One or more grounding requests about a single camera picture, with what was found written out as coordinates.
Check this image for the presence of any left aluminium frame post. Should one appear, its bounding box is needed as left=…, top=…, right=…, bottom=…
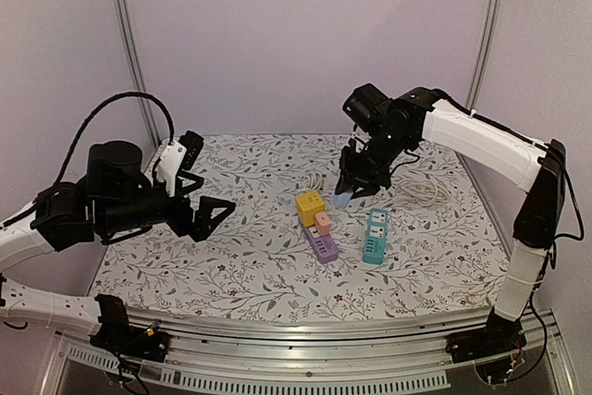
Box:
left=113, top=0, right=161, bottom=146

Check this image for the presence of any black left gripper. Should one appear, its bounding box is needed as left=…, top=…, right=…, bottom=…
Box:
left=100, top=175, right=237, bottom=241

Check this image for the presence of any blue plug adapter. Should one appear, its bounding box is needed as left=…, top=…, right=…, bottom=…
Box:
left=334, top=191, right=353, bottom=209

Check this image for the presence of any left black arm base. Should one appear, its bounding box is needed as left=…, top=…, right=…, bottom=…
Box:
left=90, top=294, right=171, bottom=363

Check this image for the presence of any aluminium frame post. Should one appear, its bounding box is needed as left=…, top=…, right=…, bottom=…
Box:
left=113, top=0, right=161, bottom=146
left=466, top=0, right=502, bottom=109

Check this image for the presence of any purple power strip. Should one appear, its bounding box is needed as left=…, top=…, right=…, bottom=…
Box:
left=301, top=226, right=339, bottom=264

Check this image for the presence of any yellow cube socket adapter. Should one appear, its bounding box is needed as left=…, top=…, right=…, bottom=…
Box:
left=295, top=190, right=326, bottom=228

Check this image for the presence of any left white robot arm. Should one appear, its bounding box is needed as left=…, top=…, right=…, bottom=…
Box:
left=1, top=131, right=236, bottom=352

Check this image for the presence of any pink plug adapter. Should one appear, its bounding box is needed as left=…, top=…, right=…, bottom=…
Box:
left=314, top=211, right=331, bottom=236

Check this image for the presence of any teal power strip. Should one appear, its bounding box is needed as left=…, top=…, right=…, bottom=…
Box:
left=363, top=209, right=389, bottom=265

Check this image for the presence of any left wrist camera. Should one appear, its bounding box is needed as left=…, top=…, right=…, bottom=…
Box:
left=152, top=130, right=204, bottom=198

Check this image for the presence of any floral patterned table mat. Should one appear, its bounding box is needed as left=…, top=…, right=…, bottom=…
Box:
left=91, top=135, right=508, bottom=323

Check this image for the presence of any right aluminium frame post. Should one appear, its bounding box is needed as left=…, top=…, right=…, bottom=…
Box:
left=466, top=0, right=502, bottom=109

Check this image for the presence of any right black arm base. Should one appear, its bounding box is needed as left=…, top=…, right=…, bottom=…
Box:
left=445, top=310, right=526, bottom=364

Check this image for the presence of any aluminium front rail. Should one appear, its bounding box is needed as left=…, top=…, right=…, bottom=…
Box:
left=39, top=306, right=579, bottom=395

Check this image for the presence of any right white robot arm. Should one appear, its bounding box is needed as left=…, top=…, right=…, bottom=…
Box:
left=335, top=83, right=575, bottom=354

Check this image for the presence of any white teal strip cable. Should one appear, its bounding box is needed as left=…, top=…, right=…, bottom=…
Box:
left=397, top=177, right=452, bottom=207

